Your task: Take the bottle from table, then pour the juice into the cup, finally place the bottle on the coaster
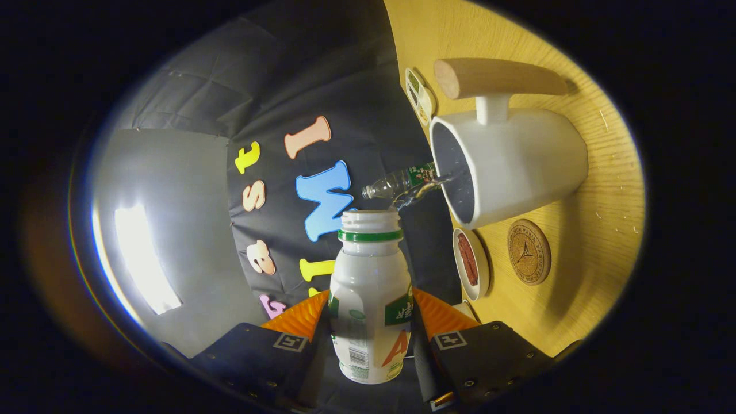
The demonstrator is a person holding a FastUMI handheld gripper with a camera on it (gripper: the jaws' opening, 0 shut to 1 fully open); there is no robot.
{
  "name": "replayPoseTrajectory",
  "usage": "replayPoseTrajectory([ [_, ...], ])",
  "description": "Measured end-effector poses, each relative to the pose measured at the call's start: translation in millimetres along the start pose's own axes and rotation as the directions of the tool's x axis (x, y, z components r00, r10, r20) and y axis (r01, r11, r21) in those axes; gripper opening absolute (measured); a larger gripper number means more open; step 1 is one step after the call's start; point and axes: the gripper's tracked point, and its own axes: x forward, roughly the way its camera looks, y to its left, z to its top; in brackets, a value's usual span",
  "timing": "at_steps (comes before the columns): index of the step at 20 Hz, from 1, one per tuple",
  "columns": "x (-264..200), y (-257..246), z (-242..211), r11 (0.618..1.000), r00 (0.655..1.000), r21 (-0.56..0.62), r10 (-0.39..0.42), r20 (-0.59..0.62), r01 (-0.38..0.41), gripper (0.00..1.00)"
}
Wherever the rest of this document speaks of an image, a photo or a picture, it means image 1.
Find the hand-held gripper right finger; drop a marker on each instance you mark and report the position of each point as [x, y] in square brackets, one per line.
[489, 356]

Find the round beige plate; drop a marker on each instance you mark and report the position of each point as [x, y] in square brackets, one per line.
[484, 270]

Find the white juice bottle green label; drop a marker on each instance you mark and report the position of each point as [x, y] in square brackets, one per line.
[368, 299]

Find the clear plastic water bottle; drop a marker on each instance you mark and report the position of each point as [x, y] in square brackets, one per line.
[391, 184]

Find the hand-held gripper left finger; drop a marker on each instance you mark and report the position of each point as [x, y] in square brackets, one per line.
[253, 356]

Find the red meat slices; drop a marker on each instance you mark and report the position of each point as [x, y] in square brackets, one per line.
[468, 259]

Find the wooden table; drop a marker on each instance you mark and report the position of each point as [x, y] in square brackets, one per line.
[575, 299]

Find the round cork coaster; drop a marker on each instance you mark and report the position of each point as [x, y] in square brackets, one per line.
[529, 252]

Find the white divided dish with beans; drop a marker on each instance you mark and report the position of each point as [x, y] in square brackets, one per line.
[425, 100]

